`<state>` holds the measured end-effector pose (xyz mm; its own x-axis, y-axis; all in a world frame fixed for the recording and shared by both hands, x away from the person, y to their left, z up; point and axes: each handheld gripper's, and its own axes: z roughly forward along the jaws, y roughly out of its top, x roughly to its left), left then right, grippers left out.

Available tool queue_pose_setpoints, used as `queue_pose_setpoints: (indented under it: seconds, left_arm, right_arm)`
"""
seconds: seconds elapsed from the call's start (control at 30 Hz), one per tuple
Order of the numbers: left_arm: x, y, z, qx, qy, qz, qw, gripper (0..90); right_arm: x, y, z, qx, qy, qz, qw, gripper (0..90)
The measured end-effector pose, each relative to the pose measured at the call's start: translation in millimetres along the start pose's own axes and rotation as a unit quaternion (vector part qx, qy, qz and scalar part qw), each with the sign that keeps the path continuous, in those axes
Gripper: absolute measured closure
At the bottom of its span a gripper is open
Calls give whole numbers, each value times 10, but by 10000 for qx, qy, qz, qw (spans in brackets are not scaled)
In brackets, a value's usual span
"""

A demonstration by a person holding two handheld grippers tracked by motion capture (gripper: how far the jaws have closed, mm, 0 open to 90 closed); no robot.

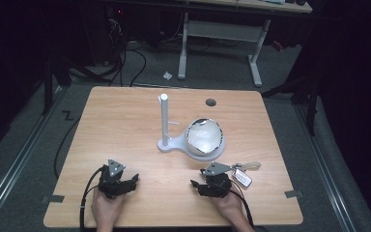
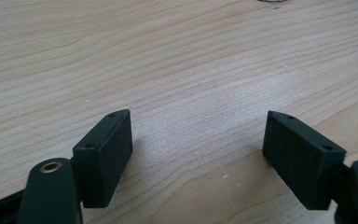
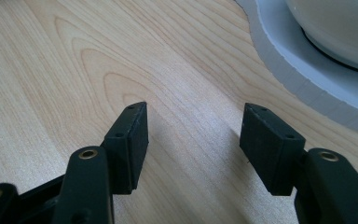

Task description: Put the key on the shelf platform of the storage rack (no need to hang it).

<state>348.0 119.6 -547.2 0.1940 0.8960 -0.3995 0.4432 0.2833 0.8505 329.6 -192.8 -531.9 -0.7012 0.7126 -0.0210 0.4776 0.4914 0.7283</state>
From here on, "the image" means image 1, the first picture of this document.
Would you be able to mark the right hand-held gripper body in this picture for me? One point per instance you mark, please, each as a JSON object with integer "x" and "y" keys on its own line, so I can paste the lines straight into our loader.
{"x": 217, "y": 186}

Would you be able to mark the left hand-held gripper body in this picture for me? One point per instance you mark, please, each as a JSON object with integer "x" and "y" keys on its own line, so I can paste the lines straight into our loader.
{"x": 111, "y": 185}

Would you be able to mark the person's right hand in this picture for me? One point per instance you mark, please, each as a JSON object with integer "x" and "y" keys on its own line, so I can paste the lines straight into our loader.
{"x": 227, "y": 204}

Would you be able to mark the person's left hand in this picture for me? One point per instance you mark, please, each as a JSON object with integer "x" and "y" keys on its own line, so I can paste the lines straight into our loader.
{"x": 106, "y": 208}

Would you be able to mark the white bowl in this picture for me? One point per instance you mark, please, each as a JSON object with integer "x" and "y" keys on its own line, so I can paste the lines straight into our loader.
{"x": 203, "y": 137}

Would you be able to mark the grey tape strip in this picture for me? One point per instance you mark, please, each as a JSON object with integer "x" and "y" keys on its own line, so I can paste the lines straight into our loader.
{"x": 293, "y": 194}
{"x": 55, "y": 198}

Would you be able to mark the round black table grommet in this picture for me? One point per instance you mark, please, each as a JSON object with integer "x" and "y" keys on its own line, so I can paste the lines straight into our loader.
{"x": 211, "y": 102}

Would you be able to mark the black zigzag floor tape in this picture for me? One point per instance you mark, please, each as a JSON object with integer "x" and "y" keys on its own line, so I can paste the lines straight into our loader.
{"x": 68, "y": 115}

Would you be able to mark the white paper scrap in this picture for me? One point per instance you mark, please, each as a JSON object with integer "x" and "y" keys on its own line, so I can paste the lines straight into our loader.
{"x": 167, "y": 75}

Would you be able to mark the black metal stand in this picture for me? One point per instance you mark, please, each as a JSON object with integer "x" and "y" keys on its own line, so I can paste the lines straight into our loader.
{"x": 312, "y": 106}
{"x": 47, "y": 87}

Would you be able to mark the wooden desk with white legs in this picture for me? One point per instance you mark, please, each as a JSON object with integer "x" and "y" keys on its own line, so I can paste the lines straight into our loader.
{"x": 222, "y": 31}

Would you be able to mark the black computer tower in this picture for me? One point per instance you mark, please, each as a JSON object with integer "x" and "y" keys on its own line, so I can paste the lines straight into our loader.
{"x": 103, "y": 29}

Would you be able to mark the white stand with post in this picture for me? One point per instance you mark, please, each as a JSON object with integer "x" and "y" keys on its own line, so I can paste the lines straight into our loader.
{"x": 165, "y": 129}

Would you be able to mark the metal floor rail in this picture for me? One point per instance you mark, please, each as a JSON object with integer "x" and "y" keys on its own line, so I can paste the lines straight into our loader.
{"x": 16, "y": 164}
{"x": 325, "y": 167}

